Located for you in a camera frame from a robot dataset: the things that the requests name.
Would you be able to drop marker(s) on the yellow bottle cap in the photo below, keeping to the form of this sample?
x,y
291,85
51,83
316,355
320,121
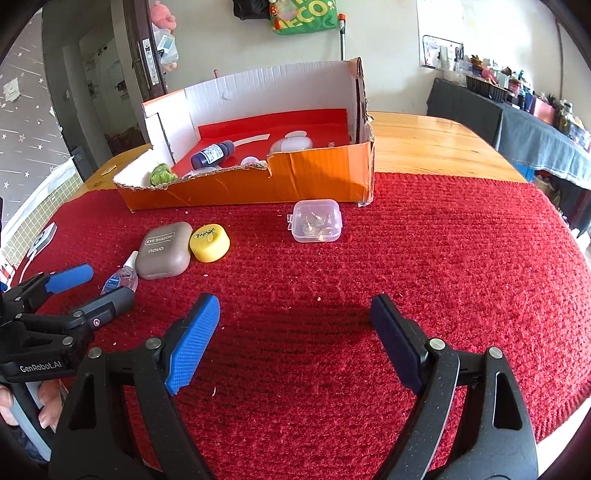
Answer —
x,y
209,243

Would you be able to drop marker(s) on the pink oval case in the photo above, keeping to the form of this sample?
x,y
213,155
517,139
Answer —
x,y
292,142

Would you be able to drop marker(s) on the clear petri dish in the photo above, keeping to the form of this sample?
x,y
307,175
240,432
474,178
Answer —
x,y
253,161

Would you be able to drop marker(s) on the clear eye drop bottle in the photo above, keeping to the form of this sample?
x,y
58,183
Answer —
x,y
125,276

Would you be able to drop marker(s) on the orange tipped pole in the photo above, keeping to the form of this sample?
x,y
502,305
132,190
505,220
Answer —
x,y
342,36

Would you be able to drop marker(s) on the green tote bag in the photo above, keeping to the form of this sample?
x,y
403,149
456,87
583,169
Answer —
x,y
291,17

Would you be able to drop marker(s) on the red knitted mat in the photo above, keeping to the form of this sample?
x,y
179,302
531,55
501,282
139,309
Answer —
x,y
295,383

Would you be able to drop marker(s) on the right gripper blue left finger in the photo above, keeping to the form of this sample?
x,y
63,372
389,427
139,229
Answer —
x,y
187,340

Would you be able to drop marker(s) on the small white device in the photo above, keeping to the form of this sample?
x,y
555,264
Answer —
x,y
42,240

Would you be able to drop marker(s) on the person's left hand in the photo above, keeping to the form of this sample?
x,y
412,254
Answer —
x,y
50,395

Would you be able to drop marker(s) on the small clear plastic box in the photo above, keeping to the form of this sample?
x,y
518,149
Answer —
x,y
313,221

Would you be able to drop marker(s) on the wall mirror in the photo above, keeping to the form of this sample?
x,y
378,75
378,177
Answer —
x,y
440,29

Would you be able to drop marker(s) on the green knitted toy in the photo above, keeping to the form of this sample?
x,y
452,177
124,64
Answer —
x,y
162,175

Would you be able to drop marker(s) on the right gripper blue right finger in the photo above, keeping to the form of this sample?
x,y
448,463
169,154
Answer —
x,y
404,342

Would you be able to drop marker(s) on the taupe eyeshadow case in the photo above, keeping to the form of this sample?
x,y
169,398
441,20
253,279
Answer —
x,y
164,251

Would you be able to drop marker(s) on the black backpack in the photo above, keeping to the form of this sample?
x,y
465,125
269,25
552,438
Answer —
x,y
251,9

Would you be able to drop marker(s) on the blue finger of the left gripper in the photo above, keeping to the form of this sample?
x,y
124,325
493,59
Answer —
x,y
65,280
103,309

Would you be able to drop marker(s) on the orange cardboard box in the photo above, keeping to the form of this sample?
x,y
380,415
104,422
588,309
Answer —
x,y
273,135

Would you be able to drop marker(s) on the dark wooden door frame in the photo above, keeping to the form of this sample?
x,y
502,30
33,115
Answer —
x,y
137,52

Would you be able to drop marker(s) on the dark blue bottle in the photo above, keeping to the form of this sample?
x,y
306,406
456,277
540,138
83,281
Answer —
x,y
212,155

